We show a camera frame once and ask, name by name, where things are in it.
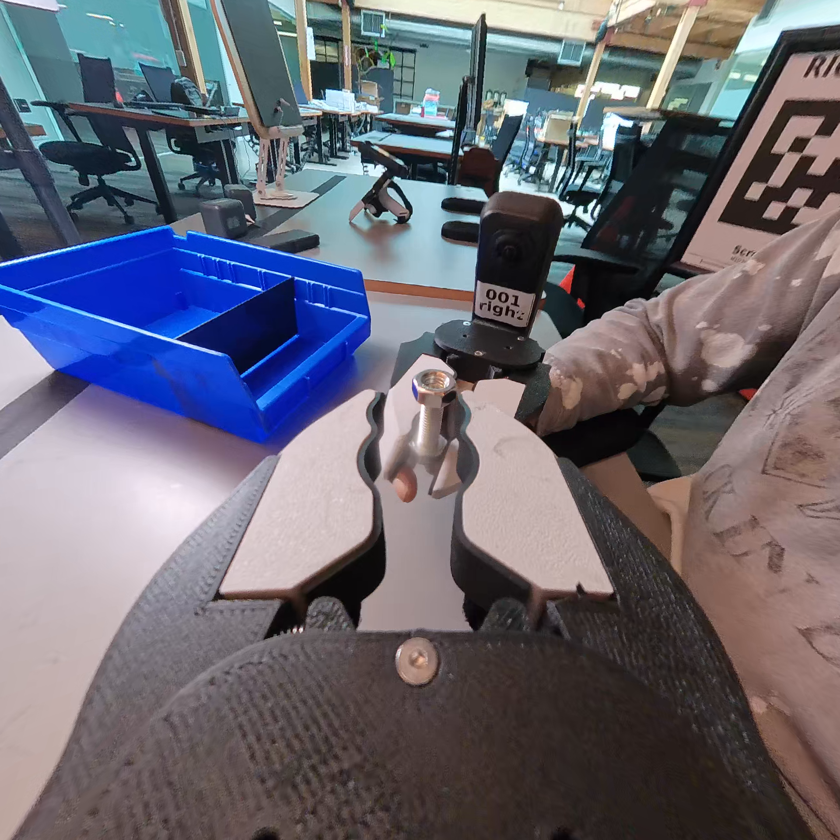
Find black chair armrest pad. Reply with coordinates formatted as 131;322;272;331
535;394;683;483

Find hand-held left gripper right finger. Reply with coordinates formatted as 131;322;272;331
449;392;616;624

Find wooden board with dark back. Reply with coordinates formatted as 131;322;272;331
210;0;320;207

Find wooden top office desk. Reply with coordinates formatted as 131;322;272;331
66;101;257;224

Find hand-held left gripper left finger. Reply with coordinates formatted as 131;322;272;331
218;388;388;608

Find spare hand-held gripper device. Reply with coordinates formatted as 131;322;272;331
348;141;416;225

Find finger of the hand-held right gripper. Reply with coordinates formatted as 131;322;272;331
384;354;439;483
430;378;527;497

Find black mesh office chair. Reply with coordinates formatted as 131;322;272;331
545;112;736;329

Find steel hex nut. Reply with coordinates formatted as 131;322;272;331
409;369;459;406

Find steel hex bolt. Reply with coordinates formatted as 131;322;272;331
410;397;450;460

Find black framed marker tag board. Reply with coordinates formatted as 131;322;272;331
669;28;840;273

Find black metal pole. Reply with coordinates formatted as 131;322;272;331
0;75;83;260

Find black flat device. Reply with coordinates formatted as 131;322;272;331
252;230;320;254

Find black bin divider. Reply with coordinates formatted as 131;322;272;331
177;277;300;375

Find blue plastic bin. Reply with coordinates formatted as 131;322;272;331
0;226;371;444

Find black monitor on stand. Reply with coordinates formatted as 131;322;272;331
449;13;490;188

